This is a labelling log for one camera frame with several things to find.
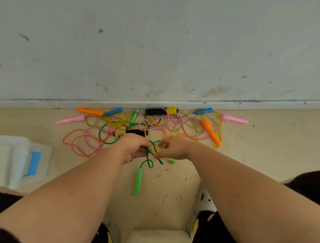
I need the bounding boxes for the person's left hand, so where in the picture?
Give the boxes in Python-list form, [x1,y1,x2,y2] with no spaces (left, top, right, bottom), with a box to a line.
[117,133,153,165]

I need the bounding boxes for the person's right hand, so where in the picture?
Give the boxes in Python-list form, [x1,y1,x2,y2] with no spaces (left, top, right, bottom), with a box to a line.
[153,136,194,161]

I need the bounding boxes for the white shoe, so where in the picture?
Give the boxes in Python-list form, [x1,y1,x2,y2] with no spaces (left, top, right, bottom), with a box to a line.
[187,182,218,238]

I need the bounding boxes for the person's left forearm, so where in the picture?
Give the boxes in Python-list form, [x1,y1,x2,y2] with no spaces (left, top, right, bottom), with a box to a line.
[0,148,125,243]

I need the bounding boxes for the white baseboard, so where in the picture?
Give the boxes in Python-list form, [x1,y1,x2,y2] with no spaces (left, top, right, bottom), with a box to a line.
[0,99,320,110]

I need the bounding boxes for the white plastic package blue label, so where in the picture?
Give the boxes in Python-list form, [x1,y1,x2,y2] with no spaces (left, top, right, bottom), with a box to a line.
[0,135,52,190]

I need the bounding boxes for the black trousers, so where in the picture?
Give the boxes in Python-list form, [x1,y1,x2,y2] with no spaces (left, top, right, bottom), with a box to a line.
[0,171,320,243]

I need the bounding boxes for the pink handled jump rope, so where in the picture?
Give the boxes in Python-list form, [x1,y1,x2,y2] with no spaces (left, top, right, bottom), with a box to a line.
[56,114,249,159]

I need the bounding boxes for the person's right forearm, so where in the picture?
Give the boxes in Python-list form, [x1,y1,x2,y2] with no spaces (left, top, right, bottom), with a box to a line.
[187,144,320,243]

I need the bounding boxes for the black yellow handled braided rope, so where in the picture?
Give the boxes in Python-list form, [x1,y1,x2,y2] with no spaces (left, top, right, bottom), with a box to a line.
[84,107,206,151]

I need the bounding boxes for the green jump rope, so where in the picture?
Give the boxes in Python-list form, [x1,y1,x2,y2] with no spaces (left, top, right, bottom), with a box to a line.
[99,108,177,195]

